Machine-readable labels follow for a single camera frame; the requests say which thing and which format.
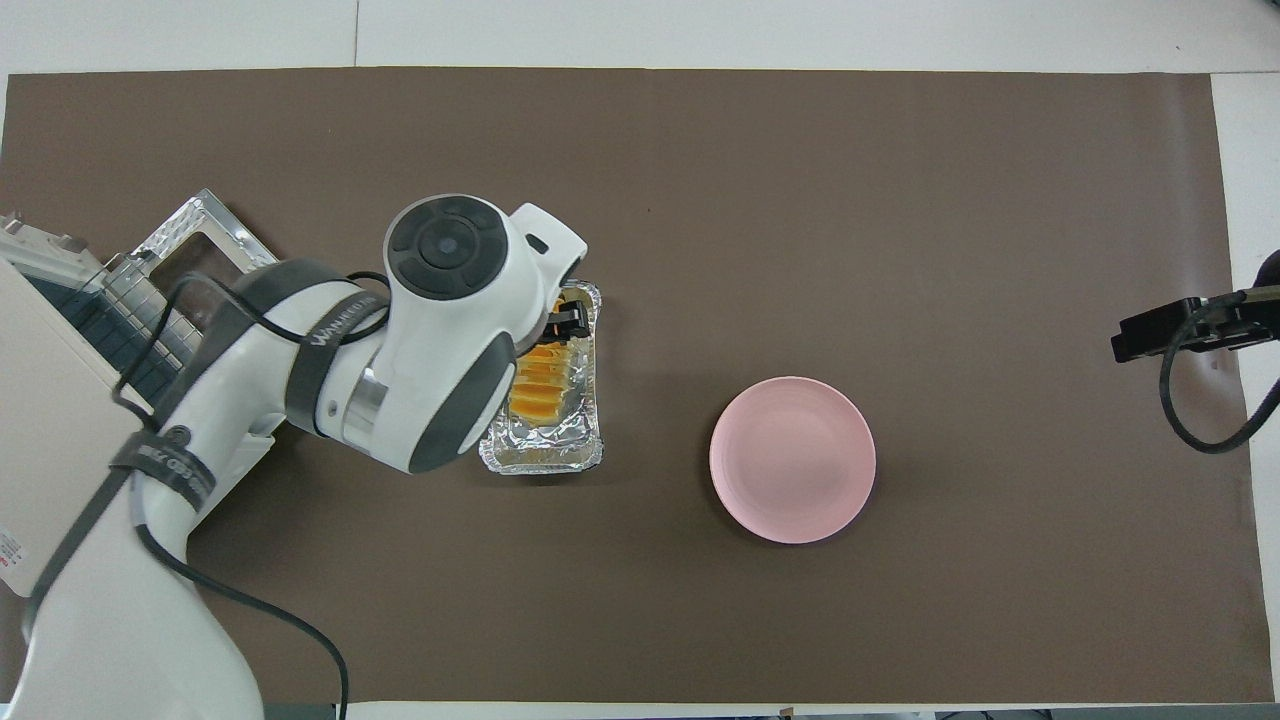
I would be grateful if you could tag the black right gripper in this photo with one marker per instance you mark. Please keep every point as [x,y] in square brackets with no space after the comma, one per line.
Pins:
[1240,325]

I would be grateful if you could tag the golden ridged bread loaf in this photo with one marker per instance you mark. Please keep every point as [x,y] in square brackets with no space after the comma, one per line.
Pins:
[540,390]

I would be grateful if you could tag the aluminium foil tray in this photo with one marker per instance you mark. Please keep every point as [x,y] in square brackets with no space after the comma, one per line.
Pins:
[545,450]

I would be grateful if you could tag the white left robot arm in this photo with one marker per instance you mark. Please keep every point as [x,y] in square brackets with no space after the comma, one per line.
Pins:
[450,330]

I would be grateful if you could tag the glass oven door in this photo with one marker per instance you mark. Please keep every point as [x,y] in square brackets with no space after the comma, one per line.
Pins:
[210,250]

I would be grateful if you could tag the cream toaster oven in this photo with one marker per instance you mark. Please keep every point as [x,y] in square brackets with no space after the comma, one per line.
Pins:
[40,400]

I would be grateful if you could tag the brown table mat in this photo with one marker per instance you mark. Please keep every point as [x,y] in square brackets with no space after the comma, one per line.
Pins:
[640,150]

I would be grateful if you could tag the pink round plate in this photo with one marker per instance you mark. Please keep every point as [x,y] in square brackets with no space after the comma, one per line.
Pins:
[792,460]

